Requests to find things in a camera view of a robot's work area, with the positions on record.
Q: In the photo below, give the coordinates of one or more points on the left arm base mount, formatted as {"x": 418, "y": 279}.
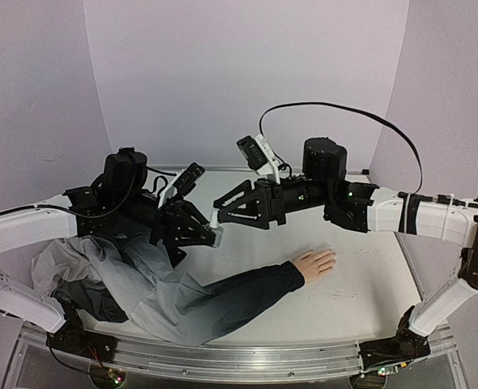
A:
{"x": 100, "y": 348}

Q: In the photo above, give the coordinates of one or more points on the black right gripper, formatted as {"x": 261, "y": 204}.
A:
{"x": 276, "y": 202}

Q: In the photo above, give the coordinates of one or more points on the aluminium back table rail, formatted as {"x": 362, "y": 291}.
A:
{"x": 168, "y": 169}

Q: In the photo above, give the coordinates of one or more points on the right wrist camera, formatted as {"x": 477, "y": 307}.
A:
{"x": 262, "y": 160}

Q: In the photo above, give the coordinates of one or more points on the mannequin hand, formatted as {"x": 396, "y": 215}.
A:
{"x": 314, "y": 265}

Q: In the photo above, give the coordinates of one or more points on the aluminium front rail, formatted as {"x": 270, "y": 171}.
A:
{"x": 251, "y": 355}

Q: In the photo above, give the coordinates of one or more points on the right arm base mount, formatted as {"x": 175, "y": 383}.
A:
{"x": 403, "y": 347}

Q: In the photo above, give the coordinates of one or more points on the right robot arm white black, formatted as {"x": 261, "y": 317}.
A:
{"x": 358, "y": 207}

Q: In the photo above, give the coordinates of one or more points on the aluminium right table rail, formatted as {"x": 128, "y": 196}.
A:
{"x": 411, "y": 266}

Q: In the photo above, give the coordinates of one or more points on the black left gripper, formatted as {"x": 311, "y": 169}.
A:
{"x": 172, "y": 224}

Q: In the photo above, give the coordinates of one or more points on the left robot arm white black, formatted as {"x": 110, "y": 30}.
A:
{"x": 95, "y": 210}

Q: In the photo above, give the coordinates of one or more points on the aluminium table rail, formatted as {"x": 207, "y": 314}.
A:
{"x": 411, "y": 266}
{"x": 168, "y": 169}

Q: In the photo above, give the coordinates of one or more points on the grey black jacket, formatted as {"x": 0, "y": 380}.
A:
{"x": 130, "y": 280}

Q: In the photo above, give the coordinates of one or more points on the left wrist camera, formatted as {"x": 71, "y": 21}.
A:
{"x": 181, "y": 185}

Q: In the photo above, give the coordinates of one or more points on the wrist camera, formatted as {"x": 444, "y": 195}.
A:
{"x": 181, "y": 185}
{"x": 262, "y": 160}

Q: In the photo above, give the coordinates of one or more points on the clear nail polish bottle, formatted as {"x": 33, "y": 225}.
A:
{"x": 215, "y": 227}

